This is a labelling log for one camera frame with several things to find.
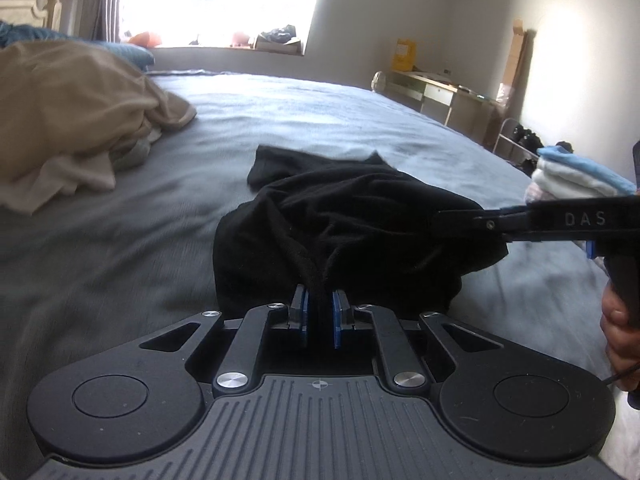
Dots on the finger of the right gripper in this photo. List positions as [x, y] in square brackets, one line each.
[480, 219]

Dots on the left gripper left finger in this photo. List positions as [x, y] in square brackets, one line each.
[249, 353]

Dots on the white low cabinet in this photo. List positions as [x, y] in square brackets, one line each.
[456, 107]

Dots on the grey bed blanket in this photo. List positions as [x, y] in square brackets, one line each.
[90, 271]

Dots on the beige clothes pile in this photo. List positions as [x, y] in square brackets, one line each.
[70, 112]

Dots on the cardboard sheet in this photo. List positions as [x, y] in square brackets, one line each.
[513, 84]

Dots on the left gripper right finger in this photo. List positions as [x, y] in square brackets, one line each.
[378, 331]

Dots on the clothes on window sill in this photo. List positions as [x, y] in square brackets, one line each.
[279, 40]

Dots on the person right hand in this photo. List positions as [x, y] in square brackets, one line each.
[622, 339]

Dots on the folded clothes stack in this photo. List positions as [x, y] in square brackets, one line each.
[562, 175]

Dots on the black t-shirt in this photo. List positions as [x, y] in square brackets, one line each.
[360, 226]

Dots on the orange item on sill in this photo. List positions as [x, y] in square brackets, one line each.
[145, 40]

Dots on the yellow box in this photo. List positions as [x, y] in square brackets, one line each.
[404, 55]

